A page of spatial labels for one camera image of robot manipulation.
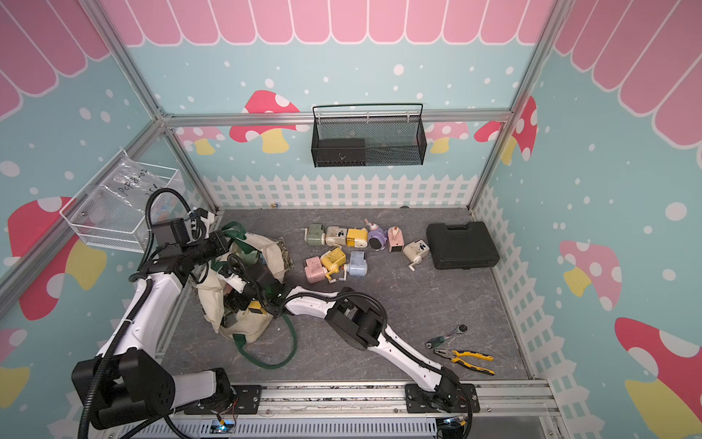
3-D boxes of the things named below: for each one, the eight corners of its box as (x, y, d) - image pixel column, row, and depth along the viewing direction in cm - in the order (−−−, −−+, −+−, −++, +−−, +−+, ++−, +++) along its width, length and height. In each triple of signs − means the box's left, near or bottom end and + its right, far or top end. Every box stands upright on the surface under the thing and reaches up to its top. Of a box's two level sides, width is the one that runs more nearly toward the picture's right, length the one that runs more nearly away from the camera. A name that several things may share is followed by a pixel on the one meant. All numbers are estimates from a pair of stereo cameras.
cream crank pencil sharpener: (397, 260, 105) (398, 253, 102) (414, 242, 111) (415, 235, 107) (412, 271, 102) (414, 264, 99) (429, 252, 108) (431, 245, 104)
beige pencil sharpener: (326, 248, 108) (325, 241, 105) (328, 232, 114) (327, 225, 110) (346, 248, 108) (346, 241, 105) (347, 232, 114) (346, 225, 110)
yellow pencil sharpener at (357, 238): (346, 248, 109) (346, 242, 106) (347, 232, 114) (347, 227, 111) (367, 248, 109) (368, 242, 106) (367, 232, 114) (367, 227, 111)
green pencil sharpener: (301, 247, 109) (299, 238, 105) (304, 232, 114) (302, 223, 110) (324, 247, 109) (323, 238, 105) (326, 232, 114) (324, 223, 110)
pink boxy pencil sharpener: (305, 283, 99) (303, 276, 95) (308, 264, 104) (306, 256, 100) (325, 283, 99) (323, 276, 95) (326, 264, 104) (325, 256, 100)
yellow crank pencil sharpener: (328, 284, 98) (327, 279, 95) (320, 258, 106) (318, 252, 103) (351, 277, 100) (351, 271, 97) (341, 252, 107) (341, 246, 104)
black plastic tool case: (433, 271, 103) (437, 261, 98) (425, 232, 115) (428, 221, 110) (494, 271, 103) (501, 261, 98) (479, 232, 115) (485, 221, 110)
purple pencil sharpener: (369, 252, 108) (369, 241, 103) (368, 239, 113) (369, 228, 107) (386, 252, 108) (387, 241, 103) (385, 239, 113) (386, 228, 107)
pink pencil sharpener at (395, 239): (388, 255, 108) (390, 241, 101) (387, 239, 112) (388, 226, 106) (401, 255, 108) (404, 241, 101) (400, 239, 112) (402, 226, 106)
